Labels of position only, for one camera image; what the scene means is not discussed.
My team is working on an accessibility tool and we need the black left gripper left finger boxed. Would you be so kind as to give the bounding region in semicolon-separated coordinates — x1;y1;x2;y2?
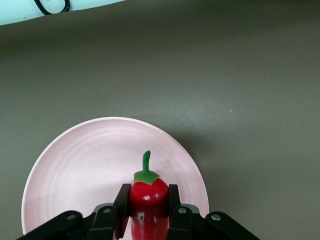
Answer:
17;183;132;240

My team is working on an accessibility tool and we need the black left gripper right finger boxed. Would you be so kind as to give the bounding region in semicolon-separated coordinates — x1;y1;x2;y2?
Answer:
166;184;261;240

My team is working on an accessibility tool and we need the red chili pepper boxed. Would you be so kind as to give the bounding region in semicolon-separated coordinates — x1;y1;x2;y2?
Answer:
128;150;170;240

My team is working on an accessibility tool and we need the pink plate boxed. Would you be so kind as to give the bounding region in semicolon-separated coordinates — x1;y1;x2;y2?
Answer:
21;116;210;237

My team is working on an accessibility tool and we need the brown table cover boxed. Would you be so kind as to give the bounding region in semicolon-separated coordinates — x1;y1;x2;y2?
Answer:
0;0;320;240

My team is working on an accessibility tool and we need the black looped floor cable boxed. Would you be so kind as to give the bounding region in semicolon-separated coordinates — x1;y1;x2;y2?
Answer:
33;0;72;15

